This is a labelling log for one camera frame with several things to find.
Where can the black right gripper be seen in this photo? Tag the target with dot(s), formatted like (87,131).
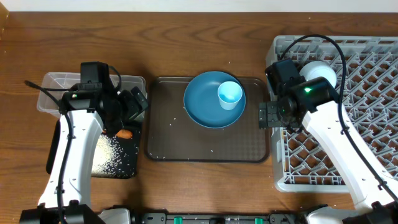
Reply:
(268,116)

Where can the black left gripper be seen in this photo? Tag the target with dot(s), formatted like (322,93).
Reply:
(135,107)

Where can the light blue bowl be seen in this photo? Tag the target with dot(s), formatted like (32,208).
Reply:
(317,69)

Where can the orange carrot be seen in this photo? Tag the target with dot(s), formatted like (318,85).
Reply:
(123,134)

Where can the light blue plastic cup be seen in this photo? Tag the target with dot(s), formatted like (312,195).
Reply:
(229,94)

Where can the pile of white rice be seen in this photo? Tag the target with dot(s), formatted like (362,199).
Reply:
(108,155)

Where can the dark blue plate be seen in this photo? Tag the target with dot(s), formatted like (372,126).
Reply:
(202,104)

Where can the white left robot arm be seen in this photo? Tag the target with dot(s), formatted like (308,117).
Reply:
(89,108)

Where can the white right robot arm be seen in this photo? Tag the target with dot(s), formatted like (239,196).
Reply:
(307,99)

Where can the black waste tray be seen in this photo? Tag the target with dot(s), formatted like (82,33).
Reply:
(127,168)

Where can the grey plastic dishwasher rack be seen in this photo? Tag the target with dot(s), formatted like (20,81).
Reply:
(370,99)

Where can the brown plastic serving tray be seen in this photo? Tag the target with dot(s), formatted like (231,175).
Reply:
(171,135)

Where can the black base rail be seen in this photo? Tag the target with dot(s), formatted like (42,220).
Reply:
(217,218)

